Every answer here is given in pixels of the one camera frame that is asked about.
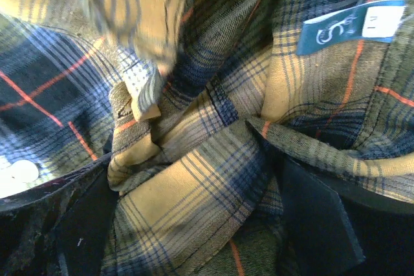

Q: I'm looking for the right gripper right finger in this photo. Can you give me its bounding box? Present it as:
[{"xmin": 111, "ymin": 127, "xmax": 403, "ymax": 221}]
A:
[{"xmin": 245, "ymin": 119, "xmax": 414, "ymax": 276}]

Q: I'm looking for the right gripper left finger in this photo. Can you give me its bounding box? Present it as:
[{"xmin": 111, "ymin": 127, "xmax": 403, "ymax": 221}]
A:
[{"xmin": 1, "ymin": 154, "xmax": 118, "ymax": 275}]

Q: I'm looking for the yellow plaid shirt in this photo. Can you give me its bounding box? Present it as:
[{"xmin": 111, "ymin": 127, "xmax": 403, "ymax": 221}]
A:
[{"xmin": 1, "ymin": 0, "xmax": 413, "ymax": 275}]

